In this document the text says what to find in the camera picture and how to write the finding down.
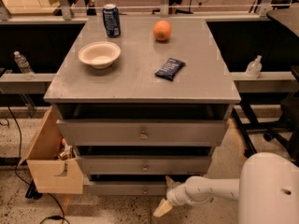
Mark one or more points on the blue soda can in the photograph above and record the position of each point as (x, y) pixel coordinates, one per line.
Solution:
(111, 20)

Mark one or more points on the dark blue snack bag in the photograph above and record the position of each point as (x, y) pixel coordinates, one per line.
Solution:
(169, 69)

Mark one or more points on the items inside cardboard box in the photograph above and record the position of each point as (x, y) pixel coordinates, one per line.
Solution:
(65, 151)

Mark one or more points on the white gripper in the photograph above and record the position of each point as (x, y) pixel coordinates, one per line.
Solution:
(174, 194)

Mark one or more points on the white paper bowl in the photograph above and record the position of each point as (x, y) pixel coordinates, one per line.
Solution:
(99, 55)

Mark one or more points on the clear water bottle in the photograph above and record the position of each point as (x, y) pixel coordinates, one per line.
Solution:
(24, 65)

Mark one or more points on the grey drawer cabinet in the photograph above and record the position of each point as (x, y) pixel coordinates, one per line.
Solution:
(203, 89)

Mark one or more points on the grey bottom drawer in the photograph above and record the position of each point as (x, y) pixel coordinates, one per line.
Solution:
(128, 188)

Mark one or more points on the cardboard box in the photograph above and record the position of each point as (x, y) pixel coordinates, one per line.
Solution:
(51, 170)

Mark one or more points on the grey middle drawer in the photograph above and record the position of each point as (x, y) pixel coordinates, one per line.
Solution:
(143, 165)

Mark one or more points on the grey drawer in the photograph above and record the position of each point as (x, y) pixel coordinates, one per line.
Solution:
(92, 132)
(143, 165)
(128, 188)

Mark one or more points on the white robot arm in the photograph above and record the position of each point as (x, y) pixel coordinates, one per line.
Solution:
(267, 191)

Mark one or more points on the grey top drawer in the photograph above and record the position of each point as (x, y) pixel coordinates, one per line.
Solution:
(92, 132)

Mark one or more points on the black office chair base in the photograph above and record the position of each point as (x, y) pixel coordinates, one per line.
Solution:
(285, 130)

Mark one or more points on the clear sanitizer pump bottle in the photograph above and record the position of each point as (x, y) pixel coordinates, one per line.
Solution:
(254, 68)

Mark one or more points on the orange fruit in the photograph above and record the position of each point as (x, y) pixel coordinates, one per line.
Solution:
(162, 30)

